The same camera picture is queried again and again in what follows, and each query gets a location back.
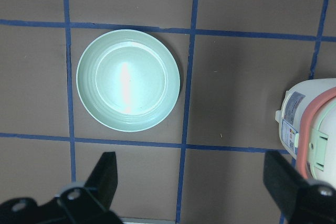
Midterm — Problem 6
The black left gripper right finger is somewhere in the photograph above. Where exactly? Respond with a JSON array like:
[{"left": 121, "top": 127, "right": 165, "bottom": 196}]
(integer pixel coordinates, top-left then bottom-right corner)
[{"left": 263, "top": 151, "right": 335, "bottom": 223}]

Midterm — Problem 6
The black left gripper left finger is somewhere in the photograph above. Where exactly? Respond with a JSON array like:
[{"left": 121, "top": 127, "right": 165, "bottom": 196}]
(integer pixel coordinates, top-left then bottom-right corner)
[{"left": 1, "top": 152, "right": 123, "bottom": 223}]

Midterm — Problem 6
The white pink rice cooker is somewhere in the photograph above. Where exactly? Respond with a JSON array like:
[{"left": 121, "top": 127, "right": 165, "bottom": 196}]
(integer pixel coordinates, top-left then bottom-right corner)
[{"left": 275, "top": 78, "right": 335, "bottom": 186}]

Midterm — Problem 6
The light green round plate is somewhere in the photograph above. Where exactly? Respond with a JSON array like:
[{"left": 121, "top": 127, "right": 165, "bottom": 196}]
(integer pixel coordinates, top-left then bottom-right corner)
[{"left": 76, "top": 29, "right": 181, "bottom": 132}]

